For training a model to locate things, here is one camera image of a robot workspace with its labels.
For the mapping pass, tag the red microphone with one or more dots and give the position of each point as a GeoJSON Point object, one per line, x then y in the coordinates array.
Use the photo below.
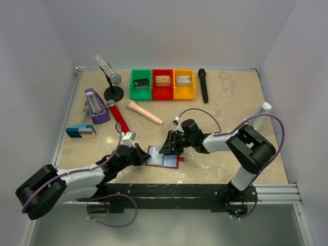
{"type": "Point", "coordinates": [118, 116]}

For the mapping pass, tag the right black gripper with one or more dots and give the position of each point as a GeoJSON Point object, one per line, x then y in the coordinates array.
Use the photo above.
{"type": "Point", "coordinates": [174, 142]}

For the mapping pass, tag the black microphone stand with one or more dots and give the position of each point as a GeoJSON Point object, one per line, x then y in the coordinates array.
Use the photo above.
{"type": "Point", "coordinates": [114, 92]}

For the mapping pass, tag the tan card in red bin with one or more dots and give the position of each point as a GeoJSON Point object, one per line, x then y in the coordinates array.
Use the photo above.
{"type": "Point", "coordinates": [163, 81]}

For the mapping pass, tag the silver VIP card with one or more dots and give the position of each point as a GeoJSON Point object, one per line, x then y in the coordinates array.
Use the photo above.
{"type": "Point", "coordinates": [156, 159]}

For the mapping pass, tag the silver card in yellow bin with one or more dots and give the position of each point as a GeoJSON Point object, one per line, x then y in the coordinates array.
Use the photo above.
{"type": "Point", "coordinates": [183, 80]}

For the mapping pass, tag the red leather card holder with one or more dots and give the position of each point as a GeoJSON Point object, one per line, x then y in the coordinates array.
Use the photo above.
{"type": "Point", "coordinates": [170, 161]}

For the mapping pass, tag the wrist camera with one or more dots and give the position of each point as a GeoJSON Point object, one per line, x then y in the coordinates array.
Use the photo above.
{"type": "Point", "coordinates": [176, 122]}
{"type": "Point", "coordinates": [128, 139]}

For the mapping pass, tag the red plastic bin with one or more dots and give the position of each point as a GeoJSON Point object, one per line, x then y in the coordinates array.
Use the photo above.
{"type": "Point", "coordinates": [166, 91]}

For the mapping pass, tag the black card in green bin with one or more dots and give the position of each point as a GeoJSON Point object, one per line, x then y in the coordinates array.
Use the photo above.
{"type": "Point", "coordinates": [140, 84]}

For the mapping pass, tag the aluminium frame rail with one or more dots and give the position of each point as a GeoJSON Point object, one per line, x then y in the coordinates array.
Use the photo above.
{"type": "Point", "coordinates": [59, 98]}

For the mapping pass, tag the glitter microphone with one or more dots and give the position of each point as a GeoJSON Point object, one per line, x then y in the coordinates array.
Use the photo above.
{"type": "Point", "coordinates": [108, 70]}

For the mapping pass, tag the pink microphone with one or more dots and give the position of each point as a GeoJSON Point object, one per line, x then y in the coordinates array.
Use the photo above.
{"type": "Point", "coordinates": [132, 105]}

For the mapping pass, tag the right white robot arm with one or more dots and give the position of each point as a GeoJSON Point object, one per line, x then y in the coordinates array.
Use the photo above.
{"type": "Point", "coordinates": [251, 149]}

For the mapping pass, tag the blue grey block tool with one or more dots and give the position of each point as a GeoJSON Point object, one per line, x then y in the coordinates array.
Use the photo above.
{"type": "Point", "coordinates": [81, 131]}

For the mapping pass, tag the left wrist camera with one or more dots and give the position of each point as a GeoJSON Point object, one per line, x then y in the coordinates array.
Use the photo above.
{"type": "Point", "coordinates": [128, 139]}

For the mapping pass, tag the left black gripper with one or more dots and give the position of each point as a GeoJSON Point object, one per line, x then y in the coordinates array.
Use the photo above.
{"type": "Point", "coordinates": [138, 155]}

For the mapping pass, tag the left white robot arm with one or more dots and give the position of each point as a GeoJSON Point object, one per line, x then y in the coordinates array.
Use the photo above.
{"type": "Point", "coordinates": [49, 187]}

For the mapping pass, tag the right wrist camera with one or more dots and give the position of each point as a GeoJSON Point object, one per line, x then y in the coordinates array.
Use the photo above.
{"type": "Point", "coordinates": [176, 122]}

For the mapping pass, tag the green plastic bin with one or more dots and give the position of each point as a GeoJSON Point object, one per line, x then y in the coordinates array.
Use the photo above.
{"type": "Point", "coordinates": [145, 94]}

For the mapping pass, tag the black microphone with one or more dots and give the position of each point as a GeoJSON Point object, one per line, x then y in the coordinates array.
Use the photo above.
{"type": "Point", "coordinates": [203, 84]}

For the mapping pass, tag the purple metronome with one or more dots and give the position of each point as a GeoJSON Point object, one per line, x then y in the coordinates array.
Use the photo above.
{"type": "Point", "coordinates": [98, 110]}

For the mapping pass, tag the grey orange small tool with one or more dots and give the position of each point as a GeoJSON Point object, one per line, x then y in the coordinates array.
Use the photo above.
{"type": "Point", "coordinates": [86, 112]}

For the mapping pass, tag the yellow plastic bin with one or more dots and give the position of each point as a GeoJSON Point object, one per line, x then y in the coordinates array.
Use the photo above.
{"type": "Point", "coordinates": [184, 92]}

